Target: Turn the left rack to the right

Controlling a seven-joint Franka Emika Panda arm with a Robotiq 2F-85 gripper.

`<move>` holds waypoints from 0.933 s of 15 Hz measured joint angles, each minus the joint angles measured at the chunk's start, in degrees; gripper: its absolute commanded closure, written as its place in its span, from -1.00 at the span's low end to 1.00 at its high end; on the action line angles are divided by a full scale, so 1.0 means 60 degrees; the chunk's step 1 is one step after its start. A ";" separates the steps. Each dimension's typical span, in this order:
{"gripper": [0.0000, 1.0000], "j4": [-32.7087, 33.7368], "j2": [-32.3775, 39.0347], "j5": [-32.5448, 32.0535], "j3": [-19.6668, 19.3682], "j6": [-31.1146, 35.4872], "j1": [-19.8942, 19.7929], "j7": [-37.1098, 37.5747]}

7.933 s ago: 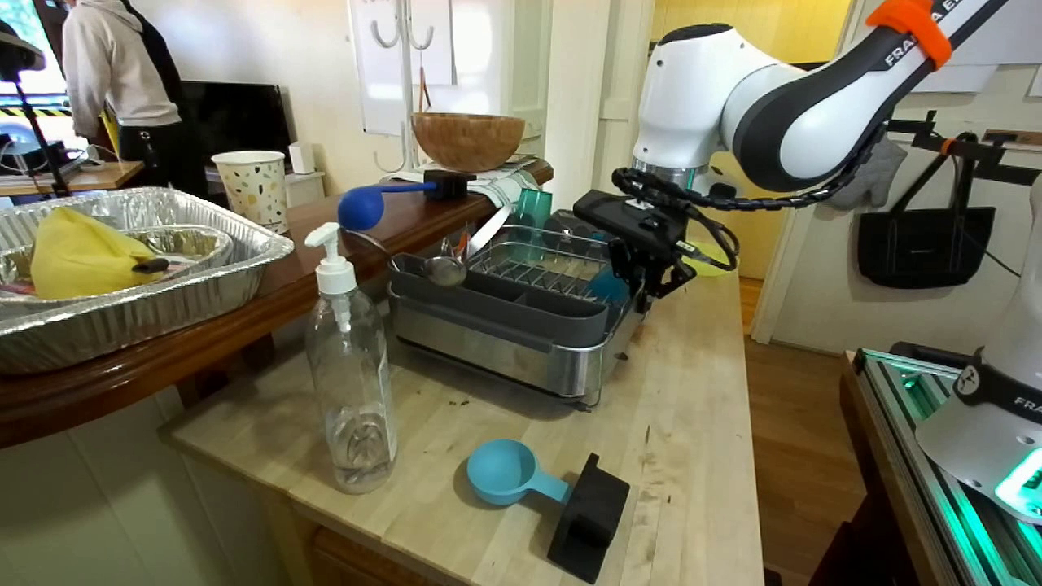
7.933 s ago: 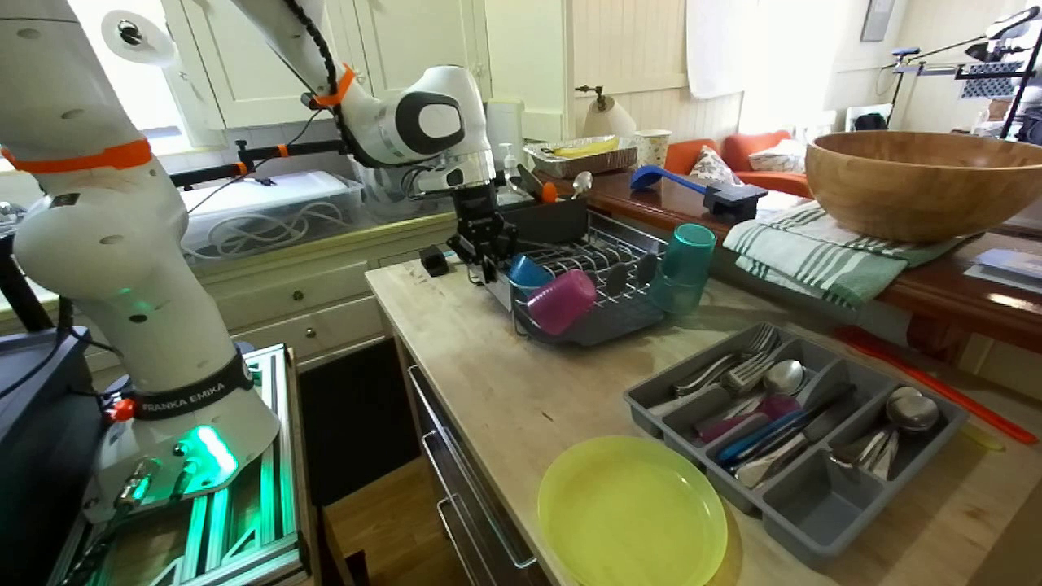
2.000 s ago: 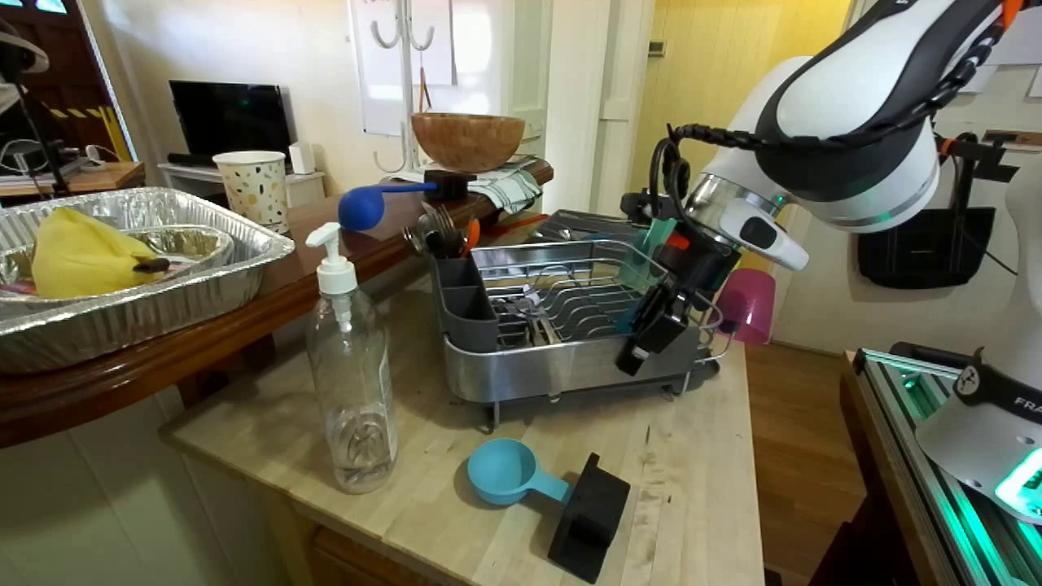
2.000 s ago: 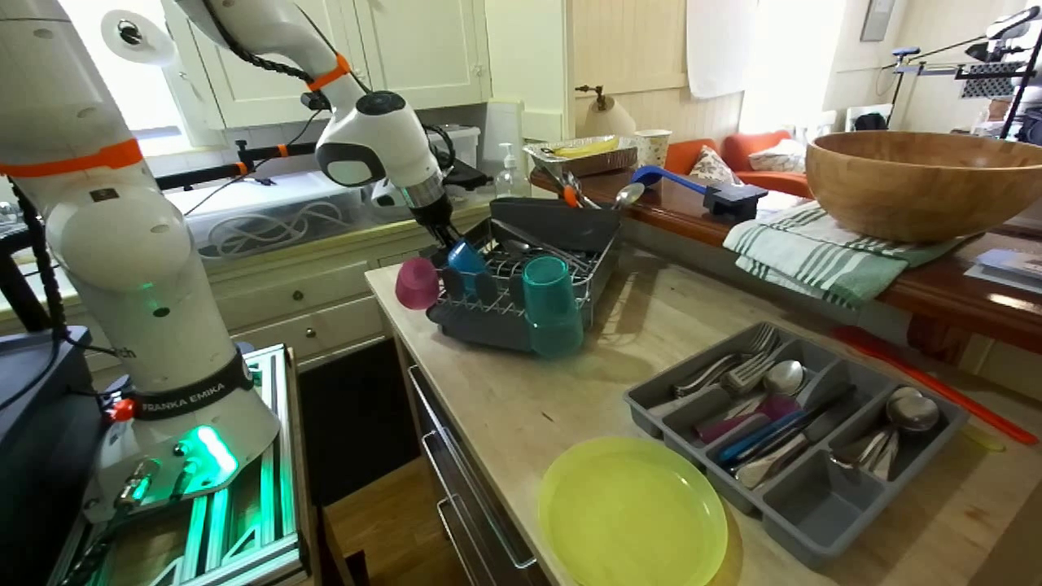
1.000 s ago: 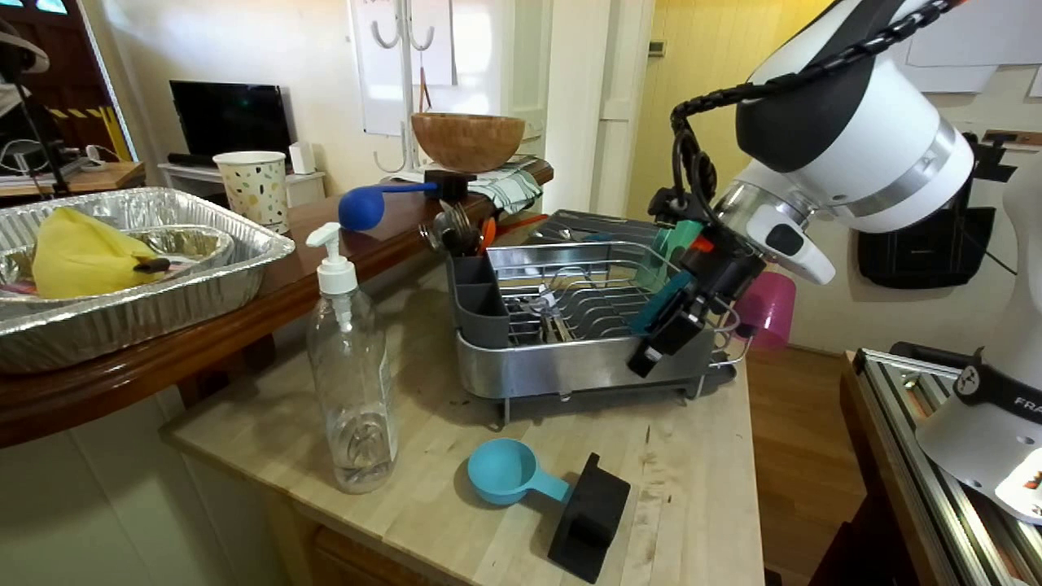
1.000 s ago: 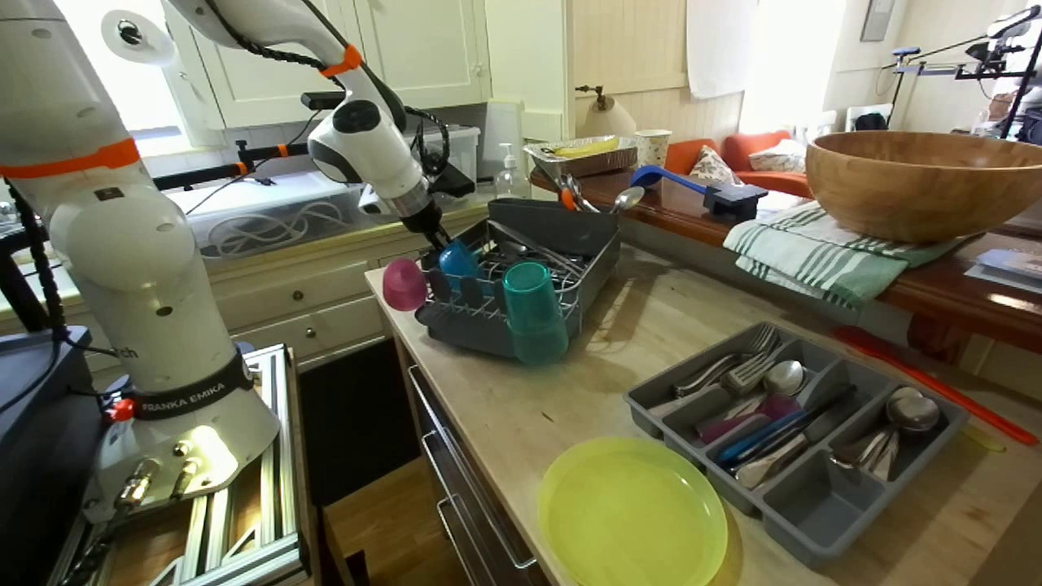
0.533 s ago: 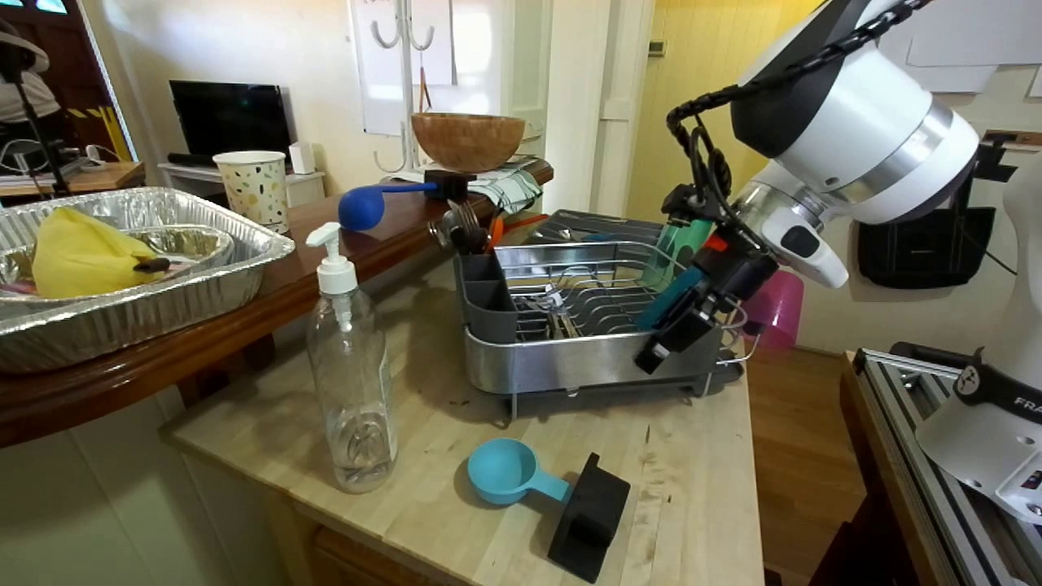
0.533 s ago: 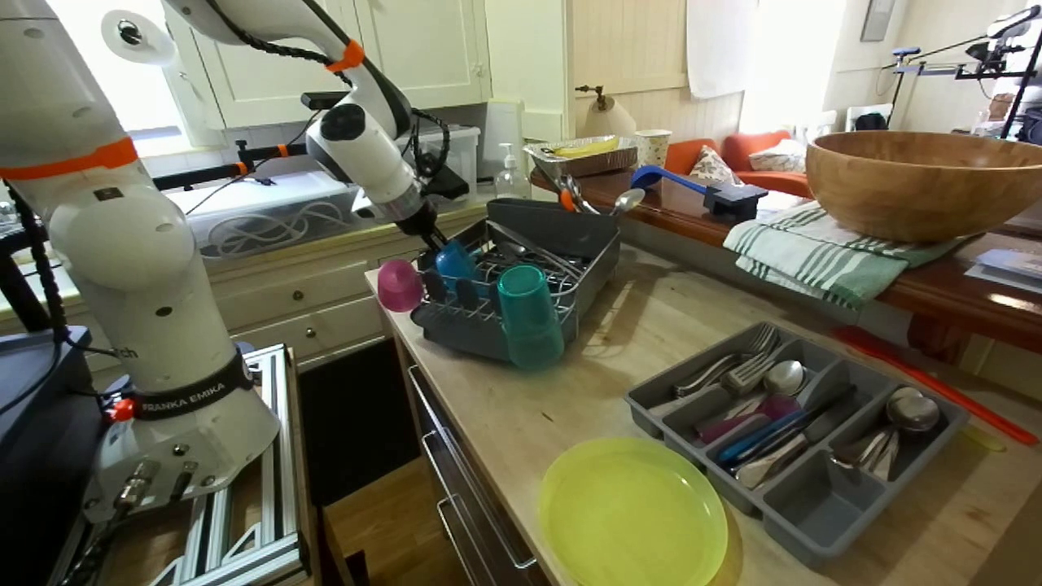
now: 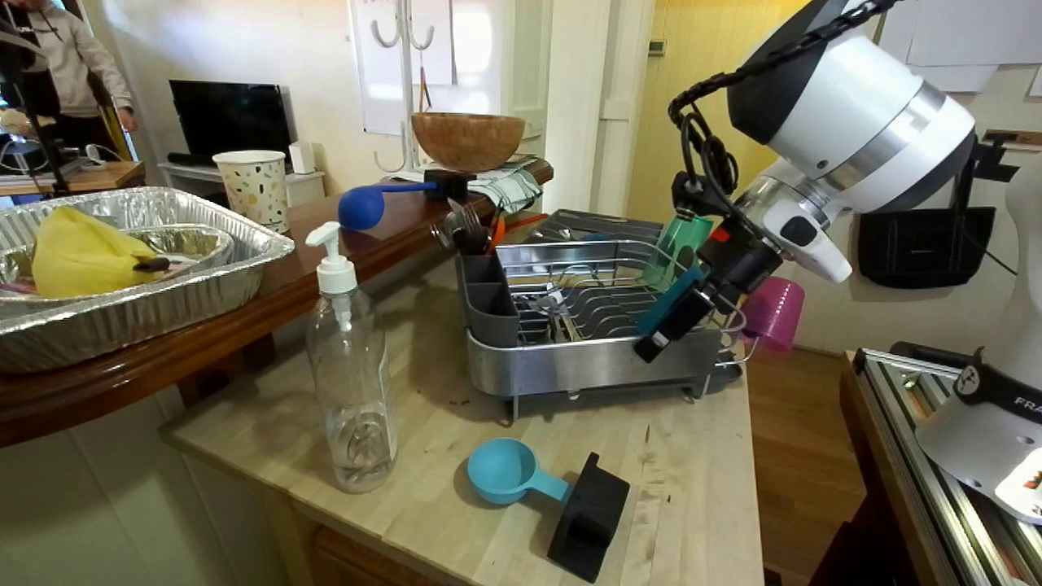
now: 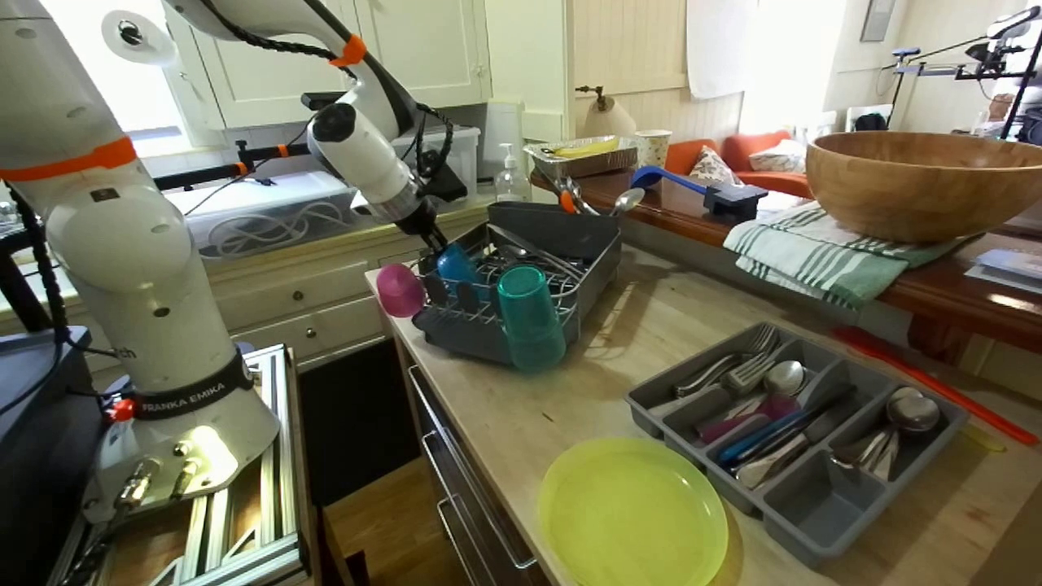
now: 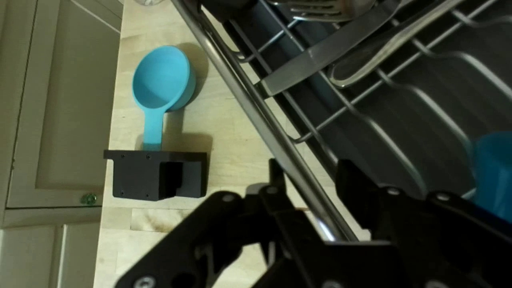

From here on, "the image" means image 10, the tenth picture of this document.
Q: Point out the orange sofa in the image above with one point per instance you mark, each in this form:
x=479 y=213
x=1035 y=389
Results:
x=759 y=151

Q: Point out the brown wooden counter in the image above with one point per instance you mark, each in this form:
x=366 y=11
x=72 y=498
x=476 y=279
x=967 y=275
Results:
x=977 y=303

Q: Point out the white wall cabinets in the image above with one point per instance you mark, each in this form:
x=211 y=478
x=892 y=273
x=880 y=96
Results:
x=435 y=45

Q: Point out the black camera rig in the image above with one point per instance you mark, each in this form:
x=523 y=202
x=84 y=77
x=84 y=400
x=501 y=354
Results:
x=977 y=60

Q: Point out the hanging white cloth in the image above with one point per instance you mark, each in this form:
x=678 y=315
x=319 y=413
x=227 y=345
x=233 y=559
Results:
x=720 y=51

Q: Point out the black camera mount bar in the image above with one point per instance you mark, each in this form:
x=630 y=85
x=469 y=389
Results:
x=245 y=165

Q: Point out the grey steel dish rack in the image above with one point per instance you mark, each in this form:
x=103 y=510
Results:
x=541 y=232

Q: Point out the yellow cloth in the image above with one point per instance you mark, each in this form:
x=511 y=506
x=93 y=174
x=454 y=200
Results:
x=580 y=148

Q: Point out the patterned cushion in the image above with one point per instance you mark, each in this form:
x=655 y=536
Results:
x=713 y=167

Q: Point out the red tape strip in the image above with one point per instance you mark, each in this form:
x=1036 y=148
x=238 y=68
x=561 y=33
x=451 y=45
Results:
x=946 y=391

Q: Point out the dotted paper cup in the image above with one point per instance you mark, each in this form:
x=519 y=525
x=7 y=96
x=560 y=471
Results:
x=655 y=148

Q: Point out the black holder block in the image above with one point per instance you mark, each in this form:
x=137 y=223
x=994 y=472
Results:
x=736 y=200

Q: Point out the white dome lamp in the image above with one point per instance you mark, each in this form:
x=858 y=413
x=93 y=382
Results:
x=611 y=120

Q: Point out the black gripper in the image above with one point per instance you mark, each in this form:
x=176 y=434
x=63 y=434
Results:
x=420 y=223

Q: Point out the wooden bowl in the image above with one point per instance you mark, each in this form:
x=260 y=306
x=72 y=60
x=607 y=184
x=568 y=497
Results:
x=924 y=184

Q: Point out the green striped dish towel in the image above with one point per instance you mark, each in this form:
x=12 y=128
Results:
x=815 y=254

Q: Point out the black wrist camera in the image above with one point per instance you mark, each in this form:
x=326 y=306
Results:
x=444 y=174

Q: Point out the large steel serving spoon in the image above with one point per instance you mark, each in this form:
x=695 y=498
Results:
x=913 y=409

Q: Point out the steel fork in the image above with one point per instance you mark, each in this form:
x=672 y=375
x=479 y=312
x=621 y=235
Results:
x=752 y=370

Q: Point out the white cushion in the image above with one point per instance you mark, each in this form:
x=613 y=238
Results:
x=779 y=158

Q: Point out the framed wall picture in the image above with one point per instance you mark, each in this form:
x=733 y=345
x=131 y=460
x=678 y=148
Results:
x=878 y=22

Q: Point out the grey cutlery tray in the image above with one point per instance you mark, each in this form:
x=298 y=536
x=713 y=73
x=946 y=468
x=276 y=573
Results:
x=804 y=510

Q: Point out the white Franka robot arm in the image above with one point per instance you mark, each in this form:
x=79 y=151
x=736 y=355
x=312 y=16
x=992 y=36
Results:
x=109 y=250

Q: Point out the kitchen island drawer unit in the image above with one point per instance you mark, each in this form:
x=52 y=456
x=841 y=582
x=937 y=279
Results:
x=466 y=478

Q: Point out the aluminium robot mounting stand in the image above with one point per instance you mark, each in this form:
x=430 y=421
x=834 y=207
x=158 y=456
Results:
x=238 y=522

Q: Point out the grey notebook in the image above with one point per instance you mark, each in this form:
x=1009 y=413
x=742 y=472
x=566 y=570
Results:
x=1005 y=267

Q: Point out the white drawer cabinet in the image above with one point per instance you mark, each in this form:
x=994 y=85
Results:
x=294 y=293

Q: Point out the steel ladle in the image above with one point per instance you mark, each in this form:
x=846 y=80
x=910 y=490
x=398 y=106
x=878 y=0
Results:
x=630 y=200

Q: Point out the yellow-green plastic plate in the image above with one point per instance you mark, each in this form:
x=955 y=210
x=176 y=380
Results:
x=634 y=517

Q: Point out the pink plastic cup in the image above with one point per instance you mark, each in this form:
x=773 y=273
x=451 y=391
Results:
x=398 y=290

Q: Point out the teal plastic cup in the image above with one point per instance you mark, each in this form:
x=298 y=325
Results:
x=529 y=319

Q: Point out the large aluminium foil tray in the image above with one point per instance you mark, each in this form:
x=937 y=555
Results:
x=580 y=165

